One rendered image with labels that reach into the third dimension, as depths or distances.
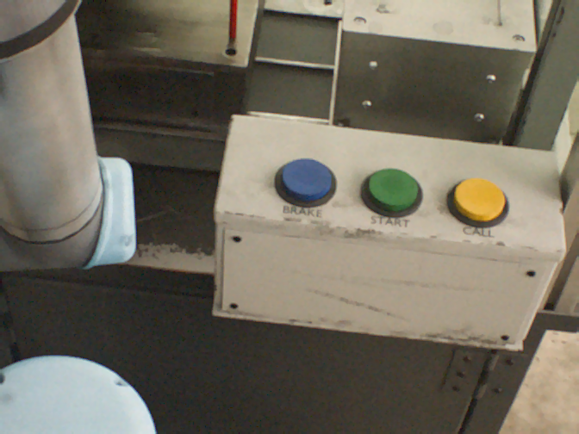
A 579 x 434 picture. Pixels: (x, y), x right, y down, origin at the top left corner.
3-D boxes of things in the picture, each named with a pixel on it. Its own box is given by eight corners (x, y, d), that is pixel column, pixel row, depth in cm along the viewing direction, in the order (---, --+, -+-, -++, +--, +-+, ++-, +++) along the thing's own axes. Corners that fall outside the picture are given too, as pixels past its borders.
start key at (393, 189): (414, 186, 88) (418, 170, 86) (414, 223, 85) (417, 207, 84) (366, 180, 88) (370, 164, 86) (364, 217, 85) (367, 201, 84)
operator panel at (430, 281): (517, 257, 102) (557, 151, 90) (522, 354, 95) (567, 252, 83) (227, 223, 102) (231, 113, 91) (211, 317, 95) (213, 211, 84)
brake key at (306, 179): (330, 176, 88) (333, 160, 87) (326, 213, 86) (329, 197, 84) (283, 170, 88) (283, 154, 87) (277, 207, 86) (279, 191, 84)
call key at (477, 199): (498, 195, 88) (504, 180, 86) (500, 233, 85) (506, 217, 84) (451, 190, 88) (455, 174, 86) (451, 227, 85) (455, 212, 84)
